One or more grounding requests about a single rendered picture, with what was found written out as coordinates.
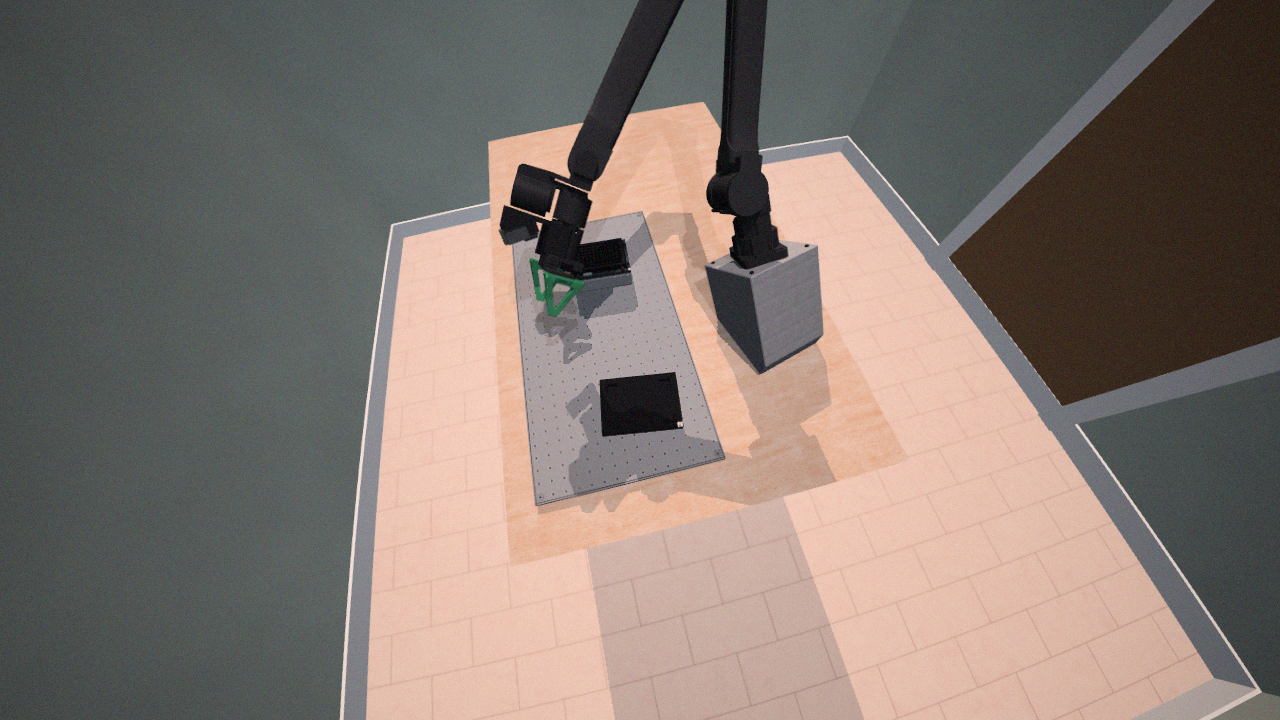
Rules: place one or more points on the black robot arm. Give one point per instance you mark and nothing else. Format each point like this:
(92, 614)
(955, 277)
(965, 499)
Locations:
(741, 192)

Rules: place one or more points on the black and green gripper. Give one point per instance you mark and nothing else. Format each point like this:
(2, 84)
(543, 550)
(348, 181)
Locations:
(549, 264)

